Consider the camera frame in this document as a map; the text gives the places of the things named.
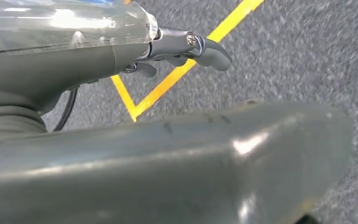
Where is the yellow floor tape square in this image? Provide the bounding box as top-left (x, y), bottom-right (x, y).
top-left (110, 0), bottom-right (265, 123)

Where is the black robot foot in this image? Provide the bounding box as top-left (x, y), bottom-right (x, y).
top-left (294, 213), bottom-right (321, 224)

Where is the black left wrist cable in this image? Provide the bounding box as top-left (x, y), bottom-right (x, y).
top-left (52, 87), bottom-right (80, 133)

